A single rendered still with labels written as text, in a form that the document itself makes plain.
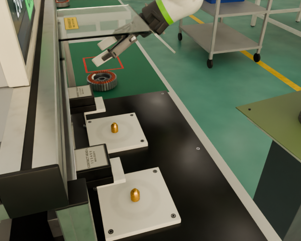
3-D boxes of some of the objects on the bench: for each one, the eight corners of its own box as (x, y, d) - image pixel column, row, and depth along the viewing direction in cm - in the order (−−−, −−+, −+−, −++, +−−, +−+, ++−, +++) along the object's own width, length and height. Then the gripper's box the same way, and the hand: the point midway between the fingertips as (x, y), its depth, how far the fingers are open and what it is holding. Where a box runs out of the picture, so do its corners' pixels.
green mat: (132, 37, 150) (132, 37, 150) (169, 92, 102) (169, 91, 102) (-67, 57, 129) (-67, 56, 129) (-135, 136, 81) (-136, 136, 81)
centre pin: (138, 193, 60) (138, 185, 58) (140, 201, 59) (140, 192, 57) (129, 195, 60) (129, 187, 58) (132, 202, 58) (131, 194, 56)
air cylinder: (77, 201, 60) (73, 183, 57) (80, 231, 54) (76, 213, 51) (53, 206, 59) (47, 189, 56) (53, 237, 53) (47, 220, 50)
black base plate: (166, 95, 100) (166, 89, 99) (279, 268, 51) (283, 261, 49) (27, 115, 90) (26, 110, 88) (-1, 361, 40) (-6, 356, 39)
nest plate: (134, 115, 86) (134, 112, 85) (147, 146, 74) (147, 142, 74) (85, 123, 83) (85, 120, 82) (91, 157, 71) (91, 153, 70)
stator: (118, 78, 111) (118, 69, 109) (115, 92, 102) (114, 83, 99) (91, 78, 111) (89, 69, 109) (84, 92, 102) (83, 82, 100)
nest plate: (158, 170, 67) (158, 166, 67) (180, 223, 56) (181, 219, 55) (95, 183, 64) (95, 180, 63) (106, 242, 52) (105, 238, 51)
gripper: (155, 45, 84) (99, 79, 91) (153, 19, 104) (107, 49, 111) (141, 25, 80) (84, 61, 87) (142, 2, 100) (95, 33, 107)
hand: (99, 53), depth 99 cm, fingers open, 13 cm apart
